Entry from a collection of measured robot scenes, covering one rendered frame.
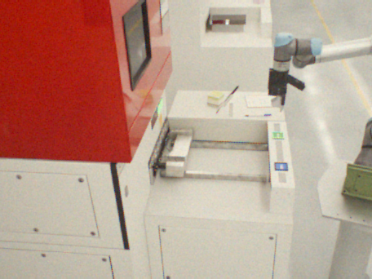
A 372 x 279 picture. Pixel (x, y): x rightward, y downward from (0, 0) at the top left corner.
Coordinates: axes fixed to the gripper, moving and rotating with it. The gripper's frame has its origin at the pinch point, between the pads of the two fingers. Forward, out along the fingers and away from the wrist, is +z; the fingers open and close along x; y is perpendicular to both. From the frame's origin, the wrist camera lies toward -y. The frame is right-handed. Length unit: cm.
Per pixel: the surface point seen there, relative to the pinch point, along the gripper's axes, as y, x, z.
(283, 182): 0.4, 36.1, 15.1
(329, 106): -71, -226, 110
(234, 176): 20.8, 19.0, 26.3
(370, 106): -112, -229, 111
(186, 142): 47, -4, 23
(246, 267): 14, 46, 56
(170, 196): 49, 33, 29
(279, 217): 1, 42, 29
